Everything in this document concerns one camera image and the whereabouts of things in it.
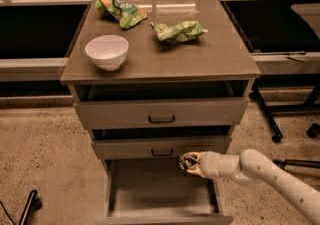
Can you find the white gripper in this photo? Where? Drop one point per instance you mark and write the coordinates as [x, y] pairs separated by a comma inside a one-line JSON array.
[[209, 164]]

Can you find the black rxbar chocolate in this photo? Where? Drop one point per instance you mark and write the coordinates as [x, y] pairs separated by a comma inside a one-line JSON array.
[[186, 164]]

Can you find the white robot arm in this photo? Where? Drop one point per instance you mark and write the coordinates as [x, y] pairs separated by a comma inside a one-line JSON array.
[[250, 168]]

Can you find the bottom grey drawer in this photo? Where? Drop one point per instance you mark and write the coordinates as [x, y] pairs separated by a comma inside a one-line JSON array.
[[157, 192]]

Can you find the grey drawer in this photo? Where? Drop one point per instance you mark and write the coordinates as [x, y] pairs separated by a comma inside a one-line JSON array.
[[157, 192], [161, 113], [159, 142]]

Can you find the grey drawer cabinet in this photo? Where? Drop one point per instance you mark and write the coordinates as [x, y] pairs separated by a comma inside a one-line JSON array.
[[217, 64]]

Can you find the middle grey drawer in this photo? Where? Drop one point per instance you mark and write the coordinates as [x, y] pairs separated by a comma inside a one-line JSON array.
[[159, 142]]

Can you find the top grey drawer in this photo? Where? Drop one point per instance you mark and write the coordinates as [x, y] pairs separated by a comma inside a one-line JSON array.
[[161, 113]]

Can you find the black chair base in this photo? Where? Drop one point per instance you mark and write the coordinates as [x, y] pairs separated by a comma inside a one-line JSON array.
[[312, 132]]

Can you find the crumpled green snack bag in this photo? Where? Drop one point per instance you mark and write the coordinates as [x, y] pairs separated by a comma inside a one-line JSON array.
[[179, 33]]

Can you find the white bowl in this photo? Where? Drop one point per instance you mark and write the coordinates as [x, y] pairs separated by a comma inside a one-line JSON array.
[[107, 52]]

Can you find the green chip bag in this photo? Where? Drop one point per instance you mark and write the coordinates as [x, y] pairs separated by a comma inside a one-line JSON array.
[[128, 15]]

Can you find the black stand leg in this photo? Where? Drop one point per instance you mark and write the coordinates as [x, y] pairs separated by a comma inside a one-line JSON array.
[[32, 204]]

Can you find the black table frame with caster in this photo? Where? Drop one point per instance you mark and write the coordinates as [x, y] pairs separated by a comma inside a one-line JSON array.
[[309, 105]]

